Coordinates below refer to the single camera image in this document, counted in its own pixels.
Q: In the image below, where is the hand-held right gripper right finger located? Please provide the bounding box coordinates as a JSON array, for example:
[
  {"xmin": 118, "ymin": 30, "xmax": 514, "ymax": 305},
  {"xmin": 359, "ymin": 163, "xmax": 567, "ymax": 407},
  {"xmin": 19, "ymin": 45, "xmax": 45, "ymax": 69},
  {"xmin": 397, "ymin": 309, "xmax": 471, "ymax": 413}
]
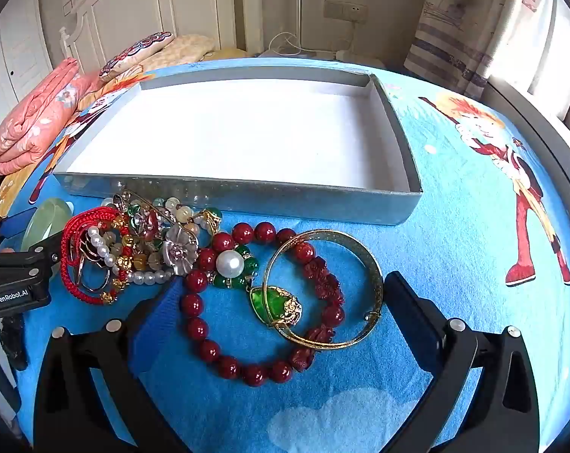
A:
[{"xmin": 382, "ymin": 271, "xmax": 541, "ymax": 453}]

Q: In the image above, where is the white cable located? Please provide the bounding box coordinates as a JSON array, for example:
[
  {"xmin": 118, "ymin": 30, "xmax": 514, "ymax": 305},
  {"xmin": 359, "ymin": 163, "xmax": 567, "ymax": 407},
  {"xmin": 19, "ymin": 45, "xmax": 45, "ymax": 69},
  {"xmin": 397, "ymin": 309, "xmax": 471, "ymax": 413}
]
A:
[{"xmin": 266, "ymin": 19, "xmax": 361, "ymax": 55}]

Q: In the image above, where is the green jade bangle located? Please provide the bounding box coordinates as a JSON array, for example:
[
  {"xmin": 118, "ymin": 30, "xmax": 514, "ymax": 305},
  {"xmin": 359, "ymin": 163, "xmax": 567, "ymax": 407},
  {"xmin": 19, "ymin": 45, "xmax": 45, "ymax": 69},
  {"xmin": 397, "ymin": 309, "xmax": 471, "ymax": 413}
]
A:
[{"xmin": 21, "ymin": 197, "xmax": 75, "ymax": 279}]

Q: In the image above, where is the wall socket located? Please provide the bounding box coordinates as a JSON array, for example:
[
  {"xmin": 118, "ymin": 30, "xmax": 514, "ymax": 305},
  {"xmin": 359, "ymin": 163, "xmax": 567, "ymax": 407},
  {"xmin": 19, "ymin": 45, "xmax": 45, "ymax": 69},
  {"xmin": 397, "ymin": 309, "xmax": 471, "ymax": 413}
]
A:
[{"xmin": 323, "ymin": 1, "xmax": 368, "ymax": 22}]

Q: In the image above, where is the white wooden headboard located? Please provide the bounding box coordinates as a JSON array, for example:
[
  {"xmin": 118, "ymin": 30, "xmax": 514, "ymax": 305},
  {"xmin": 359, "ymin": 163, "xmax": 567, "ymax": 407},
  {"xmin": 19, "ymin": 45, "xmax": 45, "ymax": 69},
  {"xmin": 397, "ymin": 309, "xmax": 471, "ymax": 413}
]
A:
[{"xmin": 60, "ymin": 0, "xmax": 248, "ymax": 64}]

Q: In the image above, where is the silver flower brooch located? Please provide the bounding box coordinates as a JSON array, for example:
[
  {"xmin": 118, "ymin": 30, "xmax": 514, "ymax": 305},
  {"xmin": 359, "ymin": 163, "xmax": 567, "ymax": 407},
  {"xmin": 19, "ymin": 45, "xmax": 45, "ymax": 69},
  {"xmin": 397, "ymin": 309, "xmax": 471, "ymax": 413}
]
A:
[{"xmin": 162, "ymin": 224, "xmax": 201, "ymax": 277}]

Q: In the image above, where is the white pearl necklace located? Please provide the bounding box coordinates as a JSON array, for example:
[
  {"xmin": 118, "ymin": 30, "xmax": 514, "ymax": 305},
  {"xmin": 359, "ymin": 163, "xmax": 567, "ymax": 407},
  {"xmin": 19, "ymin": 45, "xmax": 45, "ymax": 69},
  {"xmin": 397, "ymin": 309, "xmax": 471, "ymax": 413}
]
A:
[{"xmin": 87, "ymin": 225, "xmax": 175, "ymax": 286}]

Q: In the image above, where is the gold bangle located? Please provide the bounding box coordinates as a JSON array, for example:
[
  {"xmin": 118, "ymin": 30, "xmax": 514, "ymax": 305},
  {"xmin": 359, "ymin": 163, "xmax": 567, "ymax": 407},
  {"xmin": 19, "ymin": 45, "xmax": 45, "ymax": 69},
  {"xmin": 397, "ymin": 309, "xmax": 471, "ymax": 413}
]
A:
[{"xmin": 262, "ymin": 229, "xmax": 385, "ymax": 351}]

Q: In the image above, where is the embroidered patterned pillow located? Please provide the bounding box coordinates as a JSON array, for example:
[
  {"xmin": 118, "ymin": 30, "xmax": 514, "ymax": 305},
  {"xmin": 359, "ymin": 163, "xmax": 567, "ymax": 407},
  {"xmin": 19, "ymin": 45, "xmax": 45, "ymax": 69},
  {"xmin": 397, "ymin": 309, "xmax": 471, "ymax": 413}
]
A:
[{"xmin": 98, "ymin": 32, "xmax": 175, "ymax": 81}]

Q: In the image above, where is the multicolour jade bead necklace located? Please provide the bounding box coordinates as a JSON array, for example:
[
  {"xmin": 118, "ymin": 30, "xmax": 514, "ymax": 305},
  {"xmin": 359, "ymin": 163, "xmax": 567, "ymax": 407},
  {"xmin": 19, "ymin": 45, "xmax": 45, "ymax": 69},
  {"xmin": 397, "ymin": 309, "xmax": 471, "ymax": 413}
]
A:
[{"xmin": 103, "ymin": 196, "xmax": 201, "ymax": 267}]

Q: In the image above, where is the green pendant with gold charm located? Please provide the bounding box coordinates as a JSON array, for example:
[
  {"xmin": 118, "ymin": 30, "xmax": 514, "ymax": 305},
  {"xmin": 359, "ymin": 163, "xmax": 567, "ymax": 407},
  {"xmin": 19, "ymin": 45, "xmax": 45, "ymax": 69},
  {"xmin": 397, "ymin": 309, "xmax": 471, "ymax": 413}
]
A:
[{"xmin": 249, "ymin": 284, "xmax": 307, "ymax": 330}]

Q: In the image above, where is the white thin pole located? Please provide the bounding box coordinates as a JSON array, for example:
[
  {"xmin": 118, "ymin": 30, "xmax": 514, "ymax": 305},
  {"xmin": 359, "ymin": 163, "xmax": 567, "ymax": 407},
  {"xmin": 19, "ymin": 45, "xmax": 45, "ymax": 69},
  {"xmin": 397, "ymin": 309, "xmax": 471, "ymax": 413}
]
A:
[{"xmin": 297, "ymin": 0, "xmax": 310, "ymax": 52}]

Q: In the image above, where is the blue cartoon printed bedsheet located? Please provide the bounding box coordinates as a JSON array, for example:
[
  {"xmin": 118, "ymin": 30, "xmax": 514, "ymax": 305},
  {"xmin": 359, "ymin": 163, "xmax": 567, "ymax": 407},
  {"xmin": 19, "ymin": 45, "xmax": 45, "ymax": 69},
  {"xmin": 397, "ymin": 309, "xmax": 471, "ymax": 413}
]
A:
[{"xmin": 2, "ymin": 54, "xmax": 570, "ymax": 453}]

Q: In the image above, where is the white wardrobe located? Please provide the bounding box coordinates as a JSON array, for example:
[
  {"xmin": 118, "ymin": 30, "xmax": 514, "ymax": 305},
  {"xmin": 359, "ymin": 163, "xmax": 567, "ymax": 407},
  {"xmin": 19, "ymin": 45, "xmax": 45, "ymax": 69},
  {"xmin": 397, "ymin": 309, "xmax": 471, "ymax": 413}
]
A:
[{"xmin": 0, "ymin": 9, "xmax": 54, "ymax": 142}]

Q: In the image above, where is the large pearl with green beads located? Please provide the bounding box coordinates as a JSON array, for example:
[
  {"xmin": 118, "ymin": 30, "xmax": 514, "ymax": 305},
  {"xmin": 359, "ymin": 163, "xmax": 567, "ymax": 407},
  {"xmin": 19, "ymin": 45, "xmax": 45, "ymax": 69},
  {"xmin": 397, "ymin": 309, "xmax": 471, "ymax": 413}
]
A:
[{"xmin": 212, "ymin": 244, "xmax": 260, "ymax": 291}]

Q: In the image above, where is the red cord charm bracelet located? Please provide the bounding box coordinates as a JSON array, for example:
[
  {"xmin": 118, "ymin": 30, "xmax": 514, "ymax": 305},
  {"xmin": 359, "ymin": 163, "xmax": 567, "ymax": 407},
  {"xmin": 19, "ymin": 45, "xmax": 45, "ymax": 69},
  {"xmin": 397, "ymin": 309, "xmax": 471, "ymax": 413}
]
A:
[{"xmin": 60, "ymin": 208, "xmax": 127, "ymax": 305}]

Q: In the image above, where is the dark red bead bracelet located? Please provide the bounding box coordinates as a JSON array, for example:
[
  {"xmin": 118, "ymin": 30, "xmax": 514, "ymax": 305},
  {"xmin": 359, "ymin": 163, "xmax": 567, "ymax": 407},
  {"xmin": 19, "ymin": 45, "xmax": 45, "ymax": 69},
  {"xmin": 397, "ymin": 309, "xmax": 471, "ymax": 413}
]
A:
[{"xmin": 180, "ymin": 222, "xmax": 347, "ymax": 384}]

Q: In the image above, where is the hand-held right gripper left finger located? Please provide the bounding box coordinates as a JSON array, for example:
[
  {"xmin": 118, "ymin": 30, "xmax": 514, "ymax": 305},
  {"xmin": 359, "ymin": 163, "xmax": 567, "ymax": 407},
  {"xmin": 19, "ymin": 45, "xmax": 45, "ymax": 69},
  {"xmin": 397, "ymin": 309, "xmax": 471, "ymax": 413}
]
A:
[{"xmin": 32, "ymin": 276, "xmax": 191, "ymax": 453}]

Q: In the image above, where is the gold pin brooch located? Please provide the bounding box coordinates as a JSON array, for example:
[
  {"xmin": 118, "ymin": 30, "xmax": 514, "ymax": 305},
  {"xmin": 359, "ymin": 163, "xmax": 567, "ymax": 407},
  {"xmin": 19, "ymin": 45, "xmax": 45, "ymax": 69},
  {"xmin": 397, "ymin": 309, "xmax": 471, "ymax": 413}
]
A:
[{"xmin": 116, "ymin": 190, "xmax": 178, "ymax": 242}]

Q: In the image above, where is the printed curtain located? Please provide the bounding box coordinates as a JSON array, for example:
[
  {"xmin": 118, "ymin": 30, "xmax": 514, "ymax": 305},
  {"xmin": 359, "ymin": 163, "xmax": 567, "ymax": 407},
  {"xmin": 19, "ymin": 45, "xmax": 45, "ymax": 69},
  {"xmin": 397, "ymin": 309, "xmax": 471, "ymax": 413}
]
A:
[{"xmin": 403, "ymin": 0, "xmax": 550, "ymax": 100}]

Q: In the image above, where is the pink floral quilt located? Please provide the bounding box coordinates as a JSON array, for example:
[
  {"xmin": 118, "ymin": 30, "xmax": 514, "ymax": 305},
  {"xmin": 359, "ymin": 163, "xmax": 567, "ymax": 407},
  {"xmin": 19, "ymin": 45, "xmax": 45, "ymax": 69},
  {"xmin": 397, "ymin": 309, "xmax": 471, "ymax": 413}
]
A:
[{"xmin": 0, "ymin": 58, "xmax": 101, "ymax": 177}]

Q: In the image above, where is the grey shallow cardboard box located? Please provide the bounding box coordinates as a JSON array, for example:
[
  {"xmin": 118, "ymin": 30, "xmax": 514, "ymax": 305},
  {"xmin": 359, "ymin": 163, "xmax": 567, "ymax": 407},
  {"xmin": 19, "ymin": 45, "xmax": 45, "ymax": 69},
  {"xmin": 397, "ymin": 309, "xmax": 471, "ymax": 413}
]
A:
[{"xmin": 53, "ymin": 67, "xmax": 423, "ymax": 225}]

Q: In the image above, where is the black object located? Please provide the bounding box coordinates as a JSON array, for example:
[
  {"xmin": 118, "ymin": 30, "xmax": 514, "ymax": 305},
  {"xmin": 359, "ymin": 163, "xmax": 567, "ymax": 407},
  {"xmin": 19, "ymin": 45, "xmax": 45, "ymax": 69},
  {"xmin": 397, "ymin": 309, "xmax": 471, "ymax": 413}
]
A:
[{"xmin": 0, "ymin": 316, "xmax": 28, "ymax": 371}]

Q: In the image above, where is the gold ring with green stone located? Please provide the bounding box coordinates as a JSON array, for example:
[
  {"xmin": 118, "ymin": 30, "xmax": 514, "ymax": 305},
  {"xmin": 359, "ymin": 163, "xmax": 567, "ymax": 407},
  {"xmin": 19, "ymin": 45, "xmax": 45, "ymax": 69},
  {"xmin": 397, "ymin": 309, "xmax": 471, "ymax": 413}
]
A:
[{"xmin": 197, "ymin": 208, "xmax": 224, "ymax": 237}]

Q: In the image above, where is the beige pillow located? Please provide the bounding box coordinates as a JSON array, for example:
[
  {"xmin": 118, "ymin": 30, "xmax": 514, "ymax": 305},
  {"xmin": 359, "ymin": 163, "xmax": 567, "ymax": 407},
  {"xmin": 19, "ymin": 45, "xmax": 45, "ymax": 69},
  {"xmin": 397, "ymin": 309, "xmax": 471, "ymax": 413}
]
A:
[{"xmin": 143, "ymin": 34, "xmax": 217, "ymax": 69}]

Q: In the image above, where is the window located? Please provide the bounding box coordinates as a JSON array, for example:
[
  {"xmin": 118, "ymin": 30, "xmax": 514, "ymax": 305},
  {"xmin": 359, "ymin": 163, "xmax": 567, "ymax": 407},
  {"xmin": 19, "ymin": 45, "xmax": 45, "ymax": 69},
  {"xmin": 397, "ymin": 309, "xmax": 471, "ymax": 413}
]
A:
[{"xmin": 525, "ymin": 0, "xmax": 570, "ymax": 137}]

